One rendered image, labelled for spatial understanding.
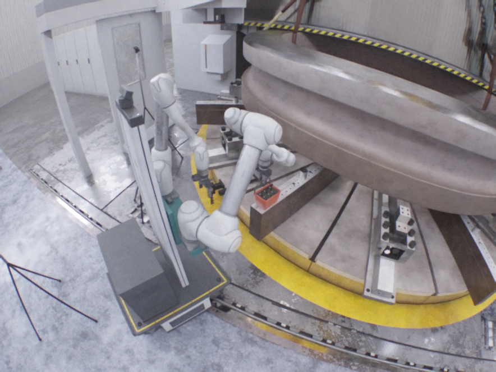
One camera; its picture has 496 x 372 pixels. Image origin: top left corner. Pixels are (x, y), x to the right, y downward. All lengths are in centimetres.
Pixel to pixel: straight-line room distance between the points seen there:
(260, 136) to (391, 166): 135
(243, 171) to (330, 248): 143
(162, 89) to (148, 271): 110
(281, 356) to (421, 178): 191
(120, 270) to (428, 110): 241
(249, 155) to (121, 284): 110
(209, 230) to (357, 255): 159
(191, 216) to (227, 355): 132
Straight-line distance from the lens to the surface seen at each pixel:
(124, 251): 179
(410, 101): 200
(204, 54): 593
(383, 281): 225
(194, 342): 228
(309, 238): 245
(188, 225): 137
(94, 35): 764
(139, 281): 162
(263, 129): 123
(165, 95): 148
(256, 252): 265
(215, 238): 129
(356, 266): 241
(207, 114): 413
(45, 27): 352
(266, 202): 201
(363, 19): 508
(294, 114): 258
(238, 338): 226
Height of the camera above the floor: 219
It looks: 41 degrees down
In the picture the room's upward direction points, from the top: 2 degrees clockwise
